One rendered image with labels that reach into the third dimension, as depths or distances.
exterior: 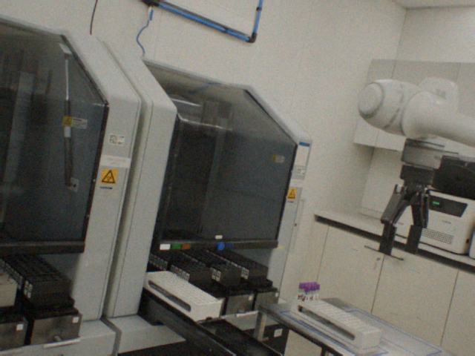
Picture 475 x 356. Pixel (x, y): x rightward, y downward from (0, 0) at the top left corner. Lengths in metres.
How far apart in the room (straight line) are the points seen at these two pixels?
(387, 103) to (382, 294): 2.89
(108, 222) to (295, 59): 2.40
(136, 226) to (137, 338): 0.35
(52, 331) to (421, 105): 1.10
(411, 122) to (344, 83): 3.09
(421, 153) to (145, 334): 1.01
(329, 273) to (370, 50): 1.83
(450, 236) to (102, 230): 2.56
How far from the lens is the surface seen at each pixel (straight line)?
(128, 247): 1.68
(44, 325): 1.54
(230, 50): 3.29
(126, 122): 1.58
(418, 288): 3.77
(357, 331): 1.68
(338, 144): 4.25
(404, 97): 1.13
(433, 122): 1.12
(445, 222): 3.67
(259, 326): 1.87
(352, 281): 4.02
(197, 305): 1.60
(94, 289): 1.68
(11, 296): 1.55
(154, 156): 1.65
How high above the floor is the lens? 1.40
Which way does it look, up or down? 5 degrees down
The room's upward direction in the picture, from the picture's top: 12 degrees clockwise
